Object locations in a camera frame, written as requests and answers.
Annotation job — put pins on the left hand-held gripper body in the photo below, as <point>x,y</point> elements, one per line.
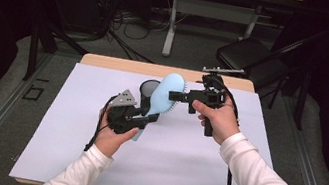
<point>121,117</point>

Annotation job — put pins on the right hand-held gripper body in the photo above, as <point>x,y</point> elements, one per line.
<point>210,97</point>

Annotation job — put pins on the light blue hairbrush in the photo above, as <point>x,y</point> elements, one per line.
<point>167,86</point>

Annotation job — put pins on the person's left hand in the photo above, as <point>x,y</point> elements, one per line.
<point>110,141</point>

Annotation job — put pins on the person's right hand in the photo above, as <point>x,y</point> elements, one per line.
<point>221,122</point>

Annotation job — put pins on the white table mat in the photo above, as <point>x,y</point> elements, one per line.
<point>173,168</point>

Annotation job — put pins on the black folding chair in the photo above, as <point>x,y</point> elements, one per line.
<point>246,55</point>

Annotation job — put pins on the white desk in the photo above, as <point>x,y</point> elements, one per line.
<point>213,10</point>

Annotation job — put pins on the black metal stand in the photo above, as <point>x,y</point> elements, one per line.
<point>32,57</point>

